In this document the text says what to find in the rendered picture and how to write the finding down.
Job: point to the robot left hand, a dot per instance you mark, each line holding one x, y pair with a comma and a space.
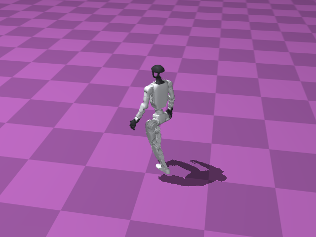
133, 123

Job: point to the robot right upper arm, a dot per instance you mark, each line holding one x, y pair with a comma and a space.
170, 90

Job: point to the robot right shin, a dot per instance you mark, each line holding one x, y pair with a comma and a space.
158, 137

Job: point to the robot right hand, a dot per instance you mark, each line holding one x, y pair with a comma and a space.
169, 112

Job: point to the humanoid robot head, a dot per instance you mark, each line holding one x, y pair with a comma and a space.
158, 69

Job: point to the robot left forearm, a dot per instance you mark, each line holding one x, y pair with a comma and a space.
140, 113

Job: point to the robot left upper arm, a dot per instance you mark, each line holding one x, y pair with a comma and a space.
147, 91

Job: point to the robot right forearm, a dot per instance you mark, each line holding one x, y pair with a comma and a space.
170, 103

